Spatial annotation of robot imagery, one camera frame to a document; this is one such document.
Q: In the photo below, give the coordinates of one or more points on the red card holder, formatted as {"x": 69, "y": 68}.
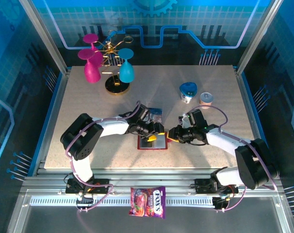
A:
{"x": 159, "y": 144}

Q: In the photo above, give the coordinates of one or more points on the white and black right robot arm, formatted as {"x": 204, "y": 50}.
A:
{"x": 222, "y": 140}

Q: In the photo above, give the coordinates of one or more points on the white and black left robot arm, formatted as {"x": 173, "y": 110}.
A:
{"x": 113, "y": 127}

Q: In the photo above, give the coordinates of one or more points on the clear acrylic card stand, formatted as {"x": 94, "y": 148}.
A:
{"x": 159, "y": 120}

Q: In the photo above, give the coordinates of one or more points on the blue lid yogurt cup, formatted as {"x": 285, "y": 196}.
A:
{"x": 188, "y": 91}

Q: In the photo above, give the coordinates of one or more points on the gold wine glass rack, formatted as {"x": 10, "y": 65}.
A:
{"x": 115, "y": 87}

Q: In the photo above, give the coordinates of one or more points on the teal wine glass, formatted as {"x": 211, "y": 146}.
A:
{"x": 126, "y": 71}

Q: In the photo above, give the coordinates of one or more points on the purple candy bag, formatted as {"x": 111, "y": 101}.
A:
{"x": 148, "y": 201}

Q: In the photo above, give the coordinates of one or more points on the large pink wine glass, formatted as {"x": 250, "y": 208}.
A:
{"x": 91, "y": 72}

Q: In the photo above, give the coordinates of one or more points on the small pink wine glass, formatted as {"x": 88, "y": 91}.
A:
{"x": 90, "y": 38}

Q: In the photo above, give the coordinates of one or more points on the aluminium table rail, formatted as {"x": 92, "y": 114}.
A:
{"x": 149, "y": 178}

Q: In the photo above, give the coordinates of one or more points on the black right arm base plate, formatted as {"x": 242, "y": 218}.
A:
{"x": 201, "y": 185}

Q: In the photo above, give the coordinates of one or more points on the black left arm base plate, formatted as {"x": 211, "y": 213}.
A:
{"x": 103, "y": 182}

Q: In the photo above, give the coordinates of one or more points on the aluminium frame post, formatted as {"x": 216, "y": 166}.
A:
{"x": 258, "y": 36}
{"x": 45, "y": 36}

